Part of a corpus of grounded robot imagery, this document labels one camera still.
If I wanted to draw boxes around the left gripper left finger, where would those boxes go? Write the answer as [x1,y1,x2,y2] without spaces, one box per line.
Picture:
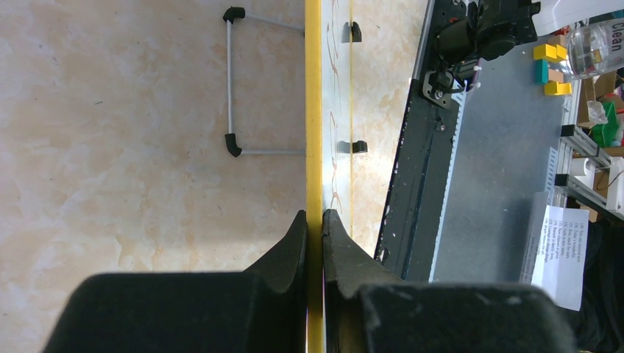
[44,211,308,352]

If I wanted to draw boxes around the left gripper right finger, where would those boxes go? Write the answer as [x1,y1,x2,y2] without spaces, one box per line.
[322,210,578,352]

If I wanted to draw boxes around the yellow framed whiteboard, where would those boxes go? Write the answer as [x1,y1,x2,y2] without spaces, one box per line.
[222,0,369,353]

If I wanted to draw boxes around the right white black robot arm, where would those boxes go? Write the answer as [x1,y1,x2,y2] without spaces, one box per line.
[433,0,623,65]

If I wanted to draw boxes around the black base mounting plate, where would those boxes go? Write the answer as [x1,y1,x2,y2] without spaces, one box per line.
[375,1,467,282]

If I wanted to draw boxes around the printed white paper sheet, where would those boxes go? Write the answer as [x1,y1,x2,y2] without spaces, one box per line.
[520,192,589,311]

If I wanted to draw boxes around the yellow toy block lower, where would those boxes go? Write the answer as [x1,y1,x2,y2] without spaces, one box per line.
[543,81,572,96]

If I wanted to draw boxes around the yellow toy block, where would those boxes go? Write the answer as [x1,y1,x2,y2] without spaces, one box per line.
[543,81,572,96]
[533,43,568,63]

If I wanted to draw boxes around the teal toy block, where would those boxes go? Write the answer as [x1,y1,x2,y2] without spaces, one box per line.
[535,60,549,85]

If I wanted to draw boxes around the clear plastic spray bottle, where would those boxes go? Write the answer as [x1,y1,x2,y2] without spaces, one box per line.
[566,18,623,79]

